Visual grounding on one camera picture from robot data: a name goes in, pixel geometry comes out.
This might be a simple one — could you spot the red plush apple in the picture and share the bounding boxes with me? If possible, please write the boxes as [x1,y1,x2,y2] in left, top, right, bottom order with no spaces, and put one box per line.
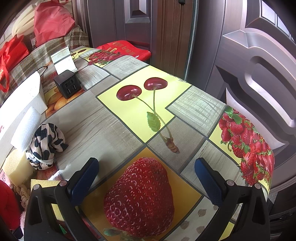
[0,181,21,230]

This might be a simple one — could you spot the braided rope toy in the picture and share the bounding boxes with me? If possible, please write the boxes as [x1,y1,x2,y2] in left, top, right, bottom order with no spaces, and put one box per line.
[13,184,31,210]

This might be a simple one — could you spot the yellow octagonal sponge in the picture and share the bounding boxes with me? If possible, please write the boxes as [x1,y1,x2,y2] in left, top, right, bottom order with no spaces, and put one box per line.
[3,149,35,186]

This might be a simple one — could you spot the cow print cloth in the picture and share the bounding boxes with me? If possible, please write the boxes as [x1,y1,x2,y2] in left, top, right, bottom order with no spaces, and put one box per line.
[25,123,68,170]

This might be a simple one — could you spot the white foam block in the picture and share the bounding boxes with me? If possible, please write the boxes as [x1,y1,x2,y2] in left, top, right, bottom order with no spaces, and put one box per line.
[11,106,41,152]

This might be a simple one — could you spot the white cardboard box tray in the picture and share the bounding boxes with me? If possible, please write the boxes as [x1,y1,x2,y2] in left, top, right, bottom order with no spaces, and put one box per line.
[0,71,47,164]

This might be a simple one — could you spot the fruit print tablecloth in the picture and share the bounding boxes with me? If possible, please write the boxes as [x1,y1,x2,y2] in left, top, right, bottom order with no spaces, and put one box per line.
[24,46,274,240]

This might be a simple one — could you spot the black power cube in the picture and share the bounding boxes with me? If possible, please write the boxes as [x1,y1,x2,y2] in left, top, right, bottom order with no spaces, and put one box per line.
[54,70,81,99]

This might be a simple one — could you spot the folded metal stand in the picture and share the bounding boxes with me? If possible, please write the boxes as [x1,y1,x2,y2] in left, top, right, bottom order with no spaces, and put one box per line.
[51,47,78,75]

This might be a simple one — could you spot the red glossy tote bag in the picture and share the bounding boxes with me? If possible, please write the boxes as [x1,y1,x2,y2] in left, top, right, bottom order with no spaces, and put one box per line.
[0,35,29,93]

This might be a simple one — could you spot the plaid covered furniture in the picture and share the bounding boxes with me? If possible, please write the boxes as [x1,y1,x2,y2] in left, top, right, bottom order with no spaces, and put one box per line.
[1,25,89,104]

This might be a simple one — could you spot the red bag on chair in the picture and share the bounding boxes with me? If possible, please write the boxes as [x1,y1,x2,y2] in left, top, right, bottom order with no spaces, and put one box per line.
[97,40,152,61]

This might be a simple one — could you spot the cream foam tubes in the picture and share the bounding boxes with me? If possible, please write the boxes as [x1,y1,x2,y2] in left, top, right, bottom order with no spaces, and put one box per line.
[11,2,38,38]

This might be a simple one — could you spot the dark red fabric bag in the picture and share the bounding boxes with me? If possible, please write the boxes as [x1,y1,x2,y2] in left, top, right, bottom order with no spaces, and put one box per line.
[34,1,75,47]

